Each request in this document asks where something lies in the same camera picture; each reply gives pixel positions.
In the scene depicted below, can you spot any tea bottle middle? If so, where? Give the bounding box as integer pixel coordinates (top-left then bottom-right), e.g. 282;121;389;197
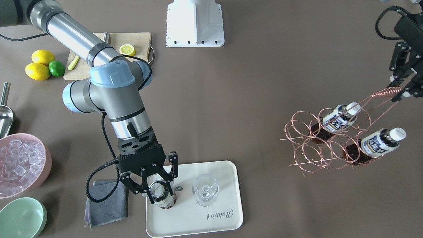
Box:
311;102;361;144

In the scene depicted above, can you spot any tea bottle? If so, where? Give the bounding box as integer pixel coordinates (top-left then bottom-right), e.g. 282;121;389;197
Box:
311;102;361;144
342;128;406;166
149;180;177;209

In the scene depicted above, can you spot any lemon near board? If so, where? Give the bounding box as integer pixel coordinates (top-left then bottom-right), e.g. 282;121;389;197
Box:
31;50;56;66

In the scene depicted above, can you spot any pink bowl with ice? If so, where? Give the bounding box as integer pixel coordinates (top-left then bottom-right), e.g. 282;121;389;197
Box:
0;134;52;199

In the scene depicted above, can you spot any wooden cutting board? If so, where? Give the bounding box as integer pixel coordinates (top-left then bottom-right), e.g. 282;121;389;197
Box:
63;32;154;80

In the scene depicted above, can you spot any tea bottle bottom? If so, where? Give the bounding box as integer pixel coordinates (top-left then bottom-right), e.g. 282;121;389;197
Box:
342;128;406;166

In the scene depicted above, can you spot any metal ice scoop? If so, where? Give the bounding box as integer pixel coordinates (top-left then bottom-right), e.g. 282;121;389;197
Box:
0;82;15;139

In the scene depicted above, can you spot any copper wire bottle basket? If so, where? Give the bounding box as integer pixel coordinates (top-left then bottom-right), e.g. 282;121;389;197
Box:
281;86;403;177

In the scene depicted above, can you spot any green bowl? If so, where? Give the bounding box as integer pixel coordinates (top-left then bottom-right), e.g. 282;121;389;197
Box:
0;197;47;238

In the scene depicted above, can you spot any clear wine glass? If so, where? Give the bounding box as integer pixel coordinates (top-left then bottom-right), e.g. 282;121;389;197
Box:
192;174;219;207

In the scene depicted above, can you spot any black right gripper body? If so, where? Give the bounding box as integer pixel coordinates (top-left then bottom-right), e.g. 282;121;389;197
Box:
117;128;165;175

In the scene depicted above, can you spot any half lemon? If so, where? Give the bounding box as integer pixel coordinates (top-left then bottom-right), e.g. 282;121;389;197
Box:
119;44;136;59

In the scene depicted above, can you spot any tea bottle top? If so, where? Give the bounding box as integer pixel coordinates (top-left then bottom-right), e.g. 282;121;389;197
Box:
149;180;177;209

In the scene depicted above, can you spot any steel muddler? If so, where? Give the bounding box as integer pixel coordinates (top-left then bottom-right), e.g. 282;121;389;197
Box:
103;32;110;44

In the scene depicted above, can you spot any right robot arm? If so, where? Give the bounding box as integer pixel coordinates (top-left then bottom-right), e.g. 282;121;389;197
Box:
1;0;178;209

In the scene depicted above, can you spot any yellow plastic knife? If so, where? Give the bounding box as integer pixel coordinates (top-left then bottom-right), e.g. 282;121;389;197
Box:
67;54;80;71

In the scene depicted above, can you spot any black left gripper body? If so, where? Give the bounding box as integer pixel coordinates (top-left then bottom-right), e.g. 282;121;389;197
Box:
389;14;423;74

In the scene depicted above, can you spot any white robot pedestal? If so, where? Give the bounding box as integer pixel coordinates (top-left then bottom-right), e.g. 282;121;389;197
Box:
165;0;225;47

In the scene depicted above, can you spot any green lime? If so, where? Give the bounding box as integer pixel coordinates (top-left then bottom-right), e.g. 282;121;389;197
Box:
48;60;66;77

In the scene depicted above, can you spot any cream rabbit tray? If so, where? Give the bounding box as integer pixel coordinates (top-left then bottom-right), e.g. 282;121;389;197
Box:
146;160;244;238

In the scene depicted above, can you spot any grey folded cloth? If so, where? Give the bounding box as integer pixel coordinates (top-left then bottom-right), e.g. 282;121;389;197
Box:
84;180;128;229

